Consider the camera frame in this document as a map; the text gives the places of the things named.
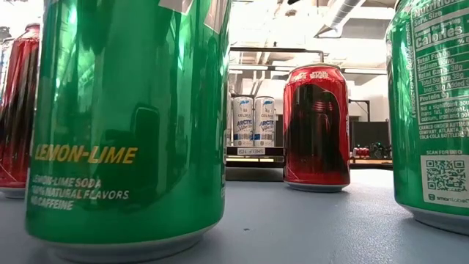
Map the silver ceiling duct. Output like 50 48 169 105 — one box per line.
314 0 367 38

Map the green Sprite can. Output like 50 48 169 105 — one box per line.
23 0 232 264
385 0 469 236

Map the distant red object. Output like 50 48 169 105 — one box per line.
352 145 371 159

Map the wooden shelf with black rails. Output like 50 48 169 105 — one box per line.
225 46 326 183

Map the black metal table frame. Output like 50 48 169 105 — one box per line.
347 98 394 170

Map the blue table mat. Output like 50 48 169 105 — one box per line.
0 168 469 264

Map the blue silver Red Bull can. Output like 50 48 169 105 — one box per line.
0 36 15 107

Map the white Celsius Arctic can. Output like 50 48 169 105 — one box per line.
226 95 234 147
232 95 255 147
254 95 276 147

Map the distant black equipment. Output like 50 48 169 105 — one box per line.
369 142 393 161

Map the red Coca-Cola can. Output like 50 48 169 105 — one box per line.
282 62 352 194
0 23 41 199

